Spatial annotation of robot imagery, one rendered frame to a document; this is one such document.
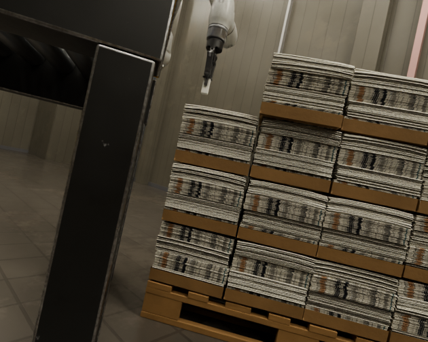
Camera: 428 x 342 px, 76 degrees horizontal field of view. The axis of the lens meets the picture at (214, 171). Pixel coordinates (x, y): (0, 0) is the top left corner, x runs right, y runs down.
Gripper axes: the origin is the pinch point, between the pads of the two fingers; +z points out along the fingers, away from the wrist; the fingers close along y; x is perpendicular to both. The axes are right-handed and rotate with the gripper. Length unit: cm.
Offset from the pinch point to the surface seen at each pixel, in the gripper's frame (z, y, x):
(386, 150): 16, -18, -72
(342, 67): -8, -21, -50
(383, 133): 11, -18, -69
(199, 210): 52, -19, -12
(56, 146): 61, 516, 456
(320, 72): -5.4, -20.8, -43.6
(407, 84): -8, -18, -74
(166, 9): 23, -97, -16
